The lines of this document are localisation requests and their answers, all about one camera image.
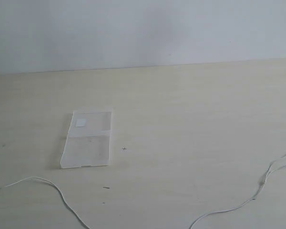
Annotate white wired earphones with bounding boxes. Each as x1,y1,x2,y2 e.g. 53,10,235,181
0,149,286,229

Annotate clear plastic storage box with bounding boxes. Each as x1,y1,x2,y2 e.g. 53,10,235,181
60,109,112,169

